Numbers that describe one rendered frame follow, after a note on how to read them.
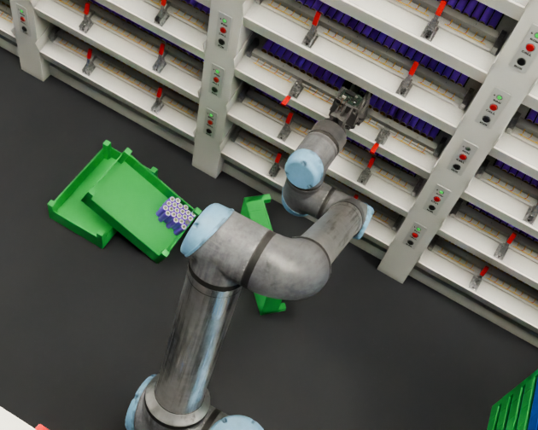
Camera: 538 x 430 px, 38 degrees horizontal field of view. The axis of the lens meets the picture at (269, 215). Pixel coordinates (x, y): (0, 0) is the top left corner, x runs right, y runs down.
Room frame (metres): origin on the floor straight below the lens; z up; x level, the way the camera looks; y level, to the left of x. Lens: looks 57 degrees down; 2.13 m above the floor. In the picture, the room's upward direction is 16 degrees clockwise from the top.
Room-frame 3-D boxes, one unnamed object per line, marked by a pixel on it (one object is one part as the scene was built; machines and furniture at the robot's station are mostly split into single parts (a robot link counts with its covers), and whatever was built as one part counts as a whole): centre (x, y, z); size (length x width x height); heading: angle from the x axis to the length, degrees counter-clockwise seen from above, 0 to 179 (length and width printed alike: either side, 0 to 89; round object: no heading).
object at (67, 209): (1.27, 0.52, 0.04); 0.30 x 0.20 x 0.08; 164
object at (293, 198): (1.15, -0.07, 0.52); 0.12 x 0.09 x 0.12; 75
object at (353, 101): (1.32, -0.11, 0.63); 0.12 x 0.08 x 0.09; 163
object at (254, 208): (1.18, -0.02, 0.10); 0.30 x 0.08 x 0.20; 29
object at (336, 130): (1.24, -0.08, 0.63); 0.10 x 0.05 x 0.09; 73
